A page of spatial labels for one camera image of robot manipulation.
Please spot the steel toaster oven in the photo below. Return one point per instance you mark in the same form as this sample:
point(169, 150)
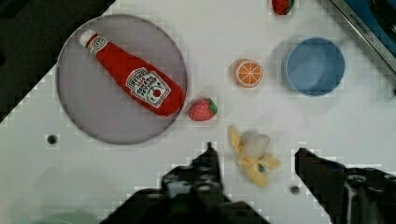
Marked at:
point(374, 22)

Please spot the plush orange slice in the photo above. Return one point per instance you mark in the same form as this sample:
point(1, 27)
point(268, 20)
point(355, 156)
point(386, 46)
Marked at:
point(247, 73)

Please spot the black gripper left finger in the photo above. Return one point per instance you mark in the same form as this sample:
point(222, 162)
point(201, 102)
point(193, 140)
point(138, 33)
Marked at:
point(201, 177)

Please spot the red plush ketchup bottle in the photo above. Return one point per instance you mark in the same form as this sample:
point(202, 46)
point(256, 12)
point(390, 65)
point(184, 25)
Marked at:
point(142, 81)

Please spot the yellow plush peeled banana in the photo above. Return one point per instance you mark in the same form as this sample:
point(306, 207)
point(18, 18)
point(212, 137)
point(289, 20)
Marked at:
point(253, 157)

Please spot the pink plush strawberry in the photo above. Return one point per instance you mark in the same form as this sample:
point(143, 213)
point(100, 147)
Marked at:
point(202, 110)

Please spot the blue bowl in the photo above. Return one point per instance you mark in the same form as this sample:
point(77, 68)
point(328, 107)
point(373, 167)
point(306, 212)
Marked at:
point(314, 67)

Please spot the dark red plush strawberry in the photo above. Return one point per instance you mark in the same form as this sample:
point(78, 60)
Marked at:
point(282, 7)

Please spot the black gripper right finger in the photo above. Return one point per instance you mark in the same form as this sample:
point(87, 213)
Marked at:
point(348, 195)

